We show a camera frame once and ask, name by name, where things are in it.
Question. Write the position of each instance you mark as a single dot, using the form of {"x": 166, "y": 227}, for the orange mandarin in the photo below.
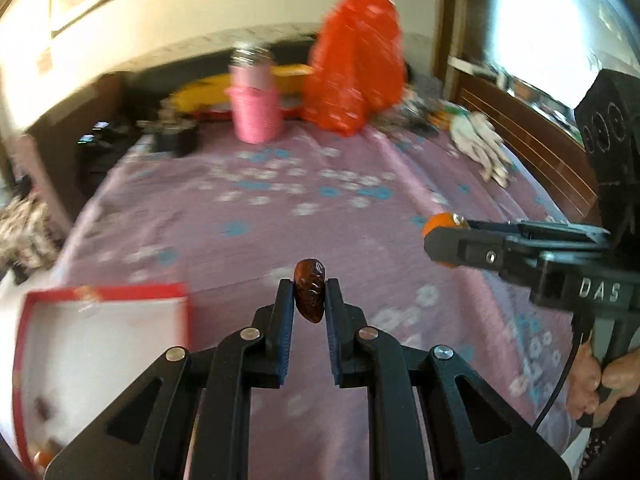
{"x": 42, "y": 458}
{"x": 440, "y": 221}

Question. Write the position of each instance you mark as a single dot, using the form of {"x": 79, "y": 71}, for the red jujube date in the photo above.
{"x": 310, "y": 290}

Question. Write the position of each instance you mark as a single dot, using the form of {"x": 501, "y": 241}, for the small wall paper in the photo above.
{"x": 44, "y": 61}

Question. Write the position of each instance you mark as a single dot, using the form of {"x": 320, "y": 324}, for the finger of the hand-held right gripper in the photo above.
{"x": 550, "y": 232}
{"x": 465, "y": 250}

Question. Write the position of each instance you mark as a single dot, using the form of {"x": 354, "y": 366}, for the small black box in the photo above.
{"x": 172, "y": 135}

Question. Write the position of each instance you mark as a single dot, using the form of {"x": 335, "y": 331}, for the pink chair back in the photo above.
{"x": 32, "y": 165}

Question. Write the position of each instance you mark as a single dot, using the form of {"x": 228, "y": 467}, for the red cardboard box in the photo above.
{"x": 125, "y": 291}

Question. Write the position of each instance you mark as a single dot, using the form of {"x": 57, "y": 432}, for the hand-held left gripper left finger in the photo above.
{"x": 286, "y": 340}

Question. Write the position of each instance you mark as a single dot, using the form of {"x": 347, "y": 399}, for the clear plastic bags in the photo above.
{"x": 407, "y": 112}

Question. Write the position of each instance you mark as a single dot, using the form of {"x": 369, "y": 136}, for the wooden dresser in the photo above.
{"x": 530, "y": 160}

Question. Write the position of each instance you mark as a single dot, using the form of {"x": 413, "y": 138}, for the pink knitted basket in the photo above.
{"x": 255, "y": 112}

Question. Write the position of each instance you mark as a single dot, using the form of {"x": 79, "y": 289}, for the white glove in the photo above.
{"x": 495, "y": 160}
{"x": 472, "y": 135}

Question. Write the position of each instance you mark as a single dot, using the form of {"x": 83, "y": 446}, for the printed blanket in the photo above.
{"x": 25, "y": 235}

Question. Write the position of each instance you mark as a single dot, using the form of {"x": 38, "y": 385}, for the pink sleeved glass bottle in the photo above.
{"x": 251, "y": 67}

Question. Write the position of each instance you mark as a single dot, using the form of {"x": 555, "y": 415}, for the purple floral tablecloth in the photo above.
{"x": 310, "y": 200}

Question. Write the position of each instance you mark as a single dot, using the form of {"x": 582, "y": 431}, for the red plastic bag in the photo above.
{"x": 355, "y": 60}

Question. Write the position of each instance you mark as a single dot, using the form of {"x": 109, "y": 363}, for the person's right hand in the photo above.
{"x": 582, "y": 385}

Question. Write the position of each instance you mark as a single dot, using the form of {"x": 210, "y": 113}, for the dark brown sofa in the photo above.
{"x": 65, "y": 125}

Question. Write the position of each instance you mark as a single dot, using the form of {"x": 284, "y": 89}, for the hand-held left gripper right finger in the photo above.
{"x": 332, "y": 340}

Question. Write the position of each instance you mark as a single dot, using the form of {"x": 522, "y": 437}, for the yellow flat box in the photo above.
{"x": 205, "y": 91}

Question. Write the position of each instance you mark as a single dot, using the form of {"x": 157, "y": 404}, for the dresser mirror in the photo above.
{"x": 540, "y": 20}

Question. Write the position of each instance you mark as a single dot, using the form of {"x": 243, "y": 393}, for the person's right forearm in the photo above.
{"x": 597, "y": 452}

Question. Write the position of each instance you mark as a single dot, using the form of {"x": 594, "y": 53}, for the green orange snack packet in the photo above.
{"x": 445, "y": 115}

